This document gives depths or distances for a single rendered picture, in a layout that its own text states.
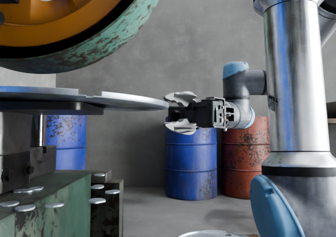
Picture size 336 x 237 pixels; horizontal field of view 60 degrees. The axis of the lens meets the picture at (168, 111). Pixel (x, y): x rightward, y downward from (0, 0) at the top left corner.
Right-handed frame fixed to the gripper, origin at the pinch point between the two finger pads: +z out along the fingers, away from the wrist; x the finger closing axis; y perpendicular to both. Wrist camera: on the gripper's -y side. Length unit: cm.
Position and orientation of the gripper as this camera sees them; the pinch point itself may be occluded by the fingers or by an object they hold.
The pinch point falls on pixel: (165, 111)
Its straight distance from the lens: 63.6
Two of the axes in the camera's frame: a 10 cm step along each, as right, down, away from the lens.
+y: 7.7, -0.4, -6.3
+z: -6.4, -0.5, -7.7
